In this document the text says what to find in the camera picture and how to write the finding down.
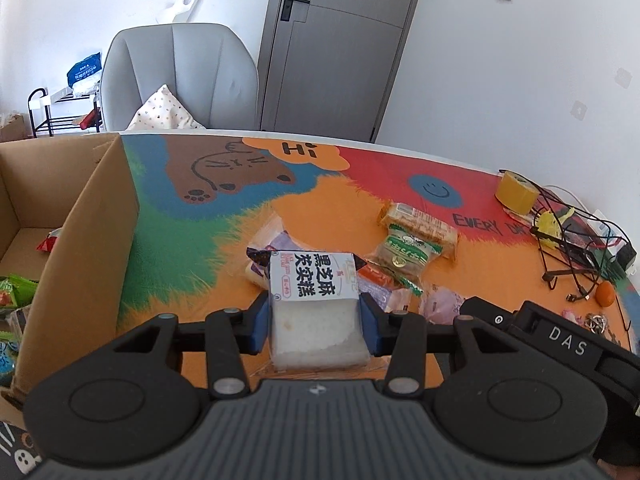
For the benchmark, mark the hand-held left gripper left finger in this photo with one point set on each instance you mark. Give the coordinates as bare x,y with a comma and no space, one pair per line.
260,327

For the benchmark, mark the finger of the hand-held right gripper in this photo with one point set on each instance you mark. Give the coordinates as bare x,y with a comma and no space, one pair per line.
487,312

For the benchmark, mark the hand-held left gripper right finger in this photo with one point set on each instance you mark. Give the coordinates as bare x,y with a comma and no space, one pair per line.
369,327

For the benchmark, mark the white rice cake packet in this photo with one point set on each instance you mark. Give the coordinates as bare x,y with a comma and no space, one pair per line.
315,310

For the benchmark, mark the small pink toy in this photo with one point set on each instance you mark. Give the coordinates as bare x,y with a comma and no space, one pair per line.
568,313

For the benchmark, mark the bunch of keys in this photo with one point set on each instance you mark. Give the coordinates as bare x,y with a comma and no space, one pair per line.
596,322

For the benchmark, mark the small pink snack packet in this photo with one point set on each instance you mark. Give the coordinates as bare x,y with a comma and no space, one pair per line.
442,302

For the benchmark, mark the small orange fruit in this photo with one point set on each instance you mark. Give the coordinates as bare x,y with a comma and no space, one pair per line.
606,294

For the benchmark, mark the green label biscuit packet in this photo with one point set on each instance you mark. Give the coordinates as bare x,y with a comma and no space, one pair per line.
407,255

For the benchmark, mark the purple bread packet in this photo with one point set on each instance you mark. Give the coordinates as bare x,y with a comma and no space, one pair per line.
267,235

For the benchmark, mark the yellow plastic item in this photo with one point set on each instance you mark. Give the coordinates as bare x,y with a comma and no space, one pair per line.
550,227

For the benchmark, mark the colourful cartoon table mat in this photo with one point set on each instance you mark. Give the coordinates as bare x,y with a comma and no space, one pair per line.
200,240

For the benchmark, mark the beige cracker packet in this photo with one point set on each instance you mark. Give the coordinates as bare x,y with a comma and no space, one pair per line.
425,225

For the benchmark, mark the black power adapter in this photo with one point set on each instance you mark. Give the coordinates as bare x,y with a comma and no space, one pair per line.
626,256

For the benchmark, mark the yellow tape roll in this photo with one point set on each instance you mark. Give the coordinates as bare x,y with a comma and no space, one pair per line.
517,192

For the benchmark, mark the white dotted cushion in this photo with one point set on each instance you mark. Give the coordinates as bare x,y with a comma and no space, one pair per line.
162,112

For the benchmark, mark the grey upholstered chair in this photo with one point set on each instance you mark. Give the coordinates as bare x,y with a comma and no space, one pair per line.
190,70

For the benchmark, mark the grey door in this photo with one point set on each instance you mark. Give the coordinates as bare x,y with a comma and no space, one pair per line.
340,60

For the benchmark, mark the red item on rack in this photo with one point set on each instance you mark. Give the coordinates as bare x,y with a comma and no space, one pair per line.
87,119

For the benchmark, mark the black shoe rack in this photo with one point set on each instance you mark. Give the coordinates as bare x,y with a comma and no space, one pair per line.
55,122

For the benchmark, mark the blue plastic bag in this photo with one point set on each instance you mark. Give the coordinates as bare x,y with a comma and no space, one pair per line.
84,71

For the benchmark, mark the small brown cardboard box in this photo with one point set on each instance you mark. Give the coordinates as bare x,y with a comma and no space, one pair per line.
11,130

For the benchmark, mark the white wall socket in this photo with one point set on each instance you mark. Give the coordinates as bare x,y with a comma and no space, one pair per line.
579,110
623,77

